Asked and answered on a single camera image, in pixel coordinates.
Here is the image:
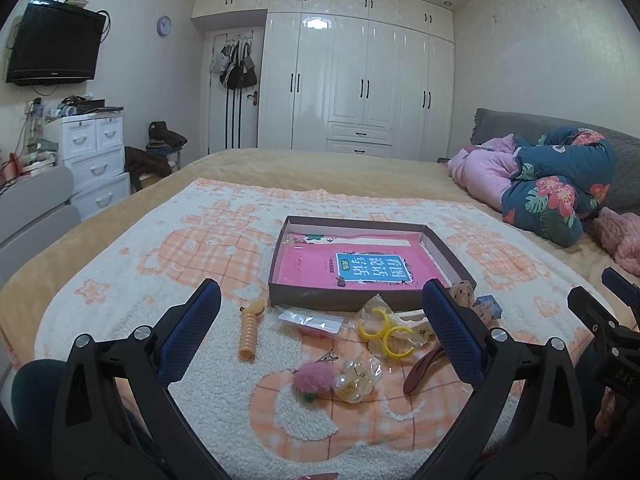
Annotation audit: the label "orange spiral hair tie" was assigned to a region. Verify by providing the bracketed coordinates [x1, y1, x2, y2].
[236, 297, 267, 363]

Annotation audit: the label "brown cardboard tray box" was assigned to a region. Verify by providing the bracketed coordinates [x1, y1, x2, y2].
[268, 216, 476, 312]

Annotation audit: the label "grey chair back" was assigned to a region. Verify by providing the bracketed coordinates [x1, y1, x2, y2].
[0, 166, 81, 286]

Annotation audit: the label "tan bedspread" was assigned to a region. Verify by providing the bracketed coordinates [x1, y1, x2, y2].
[0, 147, 640, 361]

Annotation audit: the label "dotted organza bow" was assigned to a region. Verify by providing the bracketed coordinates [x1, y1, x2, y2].
[449, 281, 475, 309]

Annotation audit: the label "purple wall clock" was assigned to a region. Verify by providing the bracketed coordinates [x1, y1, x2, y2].
[156, 15, 172, 37]

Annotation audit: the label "black wall television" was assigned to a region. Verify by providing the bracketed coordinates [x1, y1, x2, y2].
[6, 0, 108, 86]

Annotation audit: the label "bags hanging on door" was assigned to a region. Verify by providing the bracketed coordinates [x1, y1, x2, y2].
[210, 41, 258, 90]

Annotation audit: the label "white wardrobe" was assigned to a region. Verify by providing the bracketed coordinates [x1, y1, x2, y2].
[192, 0, 454, 162]

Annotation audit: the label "floral blue quilt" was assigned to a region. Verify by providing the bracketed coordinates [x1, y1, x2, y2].
[501, 127, 615, 247]

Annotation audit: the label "pink pompom hair clip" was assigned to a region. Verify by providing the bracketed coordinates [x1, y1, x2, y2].
[292, 348, 337, 403]

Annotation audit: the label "small blue box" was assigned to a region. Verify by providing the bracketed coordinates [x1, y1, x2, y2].
[472, 295, 502, 324]

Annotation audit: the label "bagged yellow rings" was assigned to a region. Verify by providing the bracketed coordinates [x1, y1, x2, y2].
[356, 292, 432, 362]

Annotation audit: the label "orange white plush blanket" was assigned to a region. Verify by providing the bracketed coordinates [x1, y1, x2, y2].
[34, 179, 591, 479]

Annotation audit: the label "bagged pearl hair ties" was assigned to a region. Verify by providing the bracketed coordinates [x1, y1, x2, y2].
[331, 353, 384, 404]

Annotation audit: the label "pink knitted cloth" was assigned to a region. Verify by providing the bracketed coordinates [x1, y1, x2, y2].
[593, 207, 640, 278]

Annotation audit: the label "white door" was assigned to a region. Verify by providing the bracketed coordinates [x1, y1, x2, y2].
[201, 27, 264, 155]

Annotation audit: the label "pile of dark clothes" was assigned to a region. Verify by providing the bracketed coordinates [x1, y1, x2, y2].
[124, 122, 188, 192]

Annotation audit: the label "maroon hair clip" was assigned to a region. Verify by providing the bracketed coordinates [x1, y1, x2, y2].
[402, 344, 446, 396]

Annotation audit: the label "white drawer cabinet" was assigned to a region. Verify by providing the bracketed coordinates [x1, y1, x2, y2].
[43, 110, 130, 221]

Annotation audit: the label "person's right hand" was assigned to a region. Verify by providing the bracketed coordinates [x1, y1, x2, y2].
[594, 387, 615, 437]

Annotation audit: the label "clear packet of earrings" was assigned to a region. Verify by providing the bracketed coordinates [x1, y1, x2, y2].
[278, 308, 344, 336]

